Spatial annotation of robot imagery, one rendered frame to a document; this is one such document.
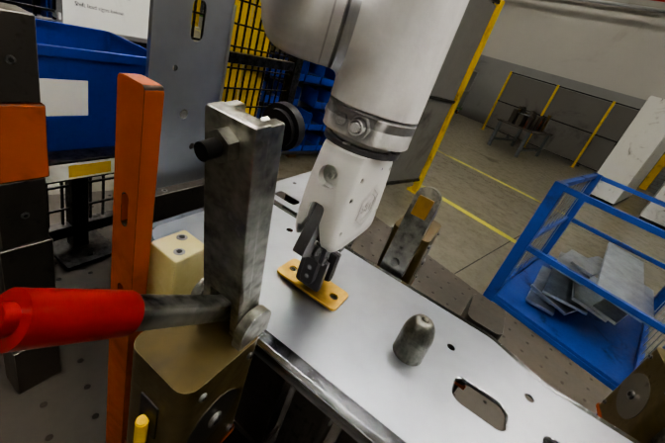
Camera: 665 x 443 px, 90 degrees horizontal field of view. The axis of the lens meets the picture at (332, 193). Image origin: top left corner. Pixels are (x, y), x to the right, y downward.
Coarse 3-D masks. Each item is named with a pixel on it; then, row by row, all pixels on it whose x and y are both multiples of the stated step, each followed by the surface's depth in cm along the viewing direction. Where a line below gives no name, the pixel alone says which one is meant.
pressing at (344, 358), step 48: (288, 240) 46; (288, 288) 38; (384, 288) 43; (288, 336) 32; (336, 336) 34; (384, 336) 36; (480, 336) 40; (336, 384) 29; (384, 384) 31; (432, 384) 32; (480, 384) 34; (528, 384) 36; (384, 432) 26; (432, 432) 28; (480, 432) 29; (528, 432) 31; (576, 432) 32; (624, 432) 34
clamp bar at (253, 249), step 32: (224, 128) 16; (256, 128) 16; (288, 128) 19; (224, 160) 16; (256, 160) 17; (224, 192) 19; (256, 192) 18; (224, 224) 20; (256, 224) 19; (224, 256) 21; (256, 256) 21; (224, 288) 22; (256, 288) 23
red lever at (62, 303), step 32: (32, 288) 12; (0, 320) 11; (32, 320) 12; (64, 320) 13; (96, 320) 14; (128, 320) 15; (160, 320) 18; (192, 320) 20; (224, 320) 24; (0, 352) 11
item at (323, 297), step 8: (288, 264) 41; (296, 264) 41; (280, 272) 39; (288, 272) 39; (296, 272) 40; (288, 280) 38; (296, 280) 38; (304, 288) 38; (328, 288) 39; (336, 288) 39; (312, 296) 37; (320, 296) 37; (328, 296) 38; (336, 296) 38; (344, 296) 39; (328, 304) 37; (336, 304) 37
